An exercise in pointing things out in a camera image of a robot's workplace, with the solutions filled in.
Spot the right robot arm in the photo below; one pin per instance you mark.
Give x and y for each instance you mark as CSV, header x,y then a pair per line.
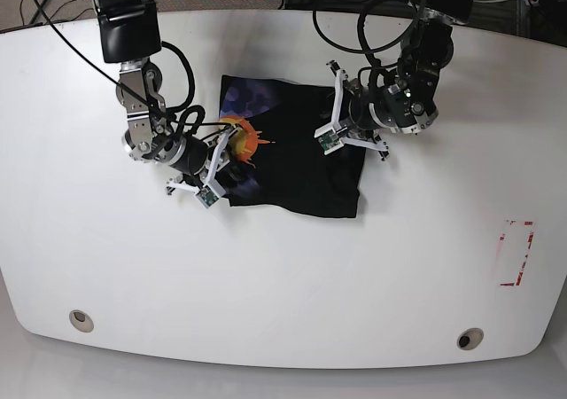
x,y
167,135

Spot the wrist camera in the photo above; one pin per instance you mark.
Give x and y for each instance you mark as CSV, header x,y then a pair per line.
x,y
207,196
328,139

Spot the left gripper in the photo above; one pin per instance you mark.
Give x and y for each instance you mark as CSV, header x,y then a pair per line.
x,y
351,114

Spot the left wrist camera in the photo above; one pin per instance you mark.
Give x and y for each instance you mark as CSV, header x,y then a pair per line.
x,y
328,139

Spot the red tape rectangle marking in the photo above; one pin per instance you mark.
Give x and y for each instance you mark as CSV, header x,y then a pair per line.
x,y
513,250

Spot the table cable grommet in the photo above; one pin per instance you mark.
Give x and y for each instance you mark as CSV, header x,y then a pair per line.
x,y
81,321
470,339

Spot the black t-shirt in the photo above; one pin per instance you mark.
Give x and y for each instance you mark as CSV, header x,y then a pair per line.
x,y
283,163

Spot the left table cable grommet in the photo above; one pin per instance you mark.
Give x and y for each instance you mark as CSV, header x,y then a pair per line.
x,y
81,321

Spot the right table cable grommet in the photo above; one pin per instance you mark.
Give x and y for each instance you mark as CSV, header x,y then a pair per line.
x,y
470,339

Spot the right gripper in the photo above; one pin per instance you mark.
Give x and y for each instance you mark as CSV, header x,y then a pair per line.
x,y
206,167

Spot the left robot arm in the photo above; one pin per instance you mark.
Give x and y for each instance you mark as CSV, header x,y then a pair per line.
x,y
403,78

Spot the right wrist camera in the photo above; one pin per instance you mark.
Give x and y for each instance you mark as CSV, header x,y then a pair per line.
x,y
207,196

